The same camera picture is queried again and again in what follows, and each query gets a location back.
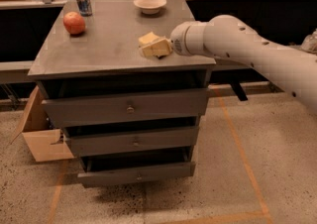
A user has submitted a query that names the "yellow wavy sponge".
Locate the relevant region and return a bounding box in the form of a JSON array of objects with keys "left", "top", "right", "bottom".
[{"left": 138, "top": 32, "right": 159, "bottom": 47}]

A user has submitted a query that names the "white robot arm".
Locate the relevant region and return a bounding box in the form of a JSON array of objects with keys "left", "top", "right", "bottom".
[{"left": 139, "top": 15, "right": 317, "bottom": 113}]

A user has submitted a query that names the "white paper bowl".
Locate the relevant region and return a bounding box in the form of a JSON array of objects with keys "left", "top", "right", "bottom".
[{"left": 134, "top": 0, "right": 167, "bottom": 15}]

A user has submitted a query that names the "grey drawer cabinet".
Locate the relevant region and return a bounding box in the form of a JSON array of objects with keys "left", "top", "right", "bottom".
[{"left": 29, "top": 0, "right": 215, "bottom": 173}]

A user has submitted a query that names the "top grey drawer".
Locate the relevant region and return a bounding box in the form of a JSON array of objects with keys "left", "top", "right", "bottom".
[{"left": 42, "top": 88, "right": 208, "bottom": 128}]

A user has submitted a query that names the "grey drawer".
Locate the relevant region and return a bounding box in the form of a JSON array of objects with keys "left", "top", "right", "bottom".
[
  {"left": 42, "top": 88, "right": 208, "bottom": 128},
  {"left": 78, "top": 162, "right": 195, "bottom": 187},
  {"left": 65, "top": 126, "right": 199, "bottom": 157}
]

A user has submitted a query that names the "red apple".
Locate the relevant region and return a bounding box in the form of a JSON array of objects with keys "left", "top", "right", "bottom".
[{"left": 63, "top": 12, "right": 85, "bottom": 35}]

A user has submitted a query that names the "middle grey drawer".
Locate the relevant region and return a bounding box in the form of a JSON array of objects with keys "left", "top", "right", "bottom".
[{"left": 65, "top": 126, "right": 199, "bottom": 157}]

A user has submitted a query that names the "bottom grey drawer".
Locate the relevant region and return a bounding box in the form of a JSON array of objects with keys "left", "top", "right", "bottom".
[{"left": 78, "top": 162, "right": 195, "bottom": 187}]

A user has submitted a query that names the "brown cardboard box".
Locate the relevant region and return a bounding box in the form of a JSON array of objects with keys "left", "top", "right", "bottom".
[{"left": 11, "top": 86, "right": 74, "bottom": 162}]

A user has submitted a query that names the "clear sanitizer pump bottle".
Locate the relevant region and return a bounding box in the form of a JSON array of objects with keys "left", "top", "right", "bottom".
[{"left": 301, "top": 29, "right": 317, "bottom": 54}]

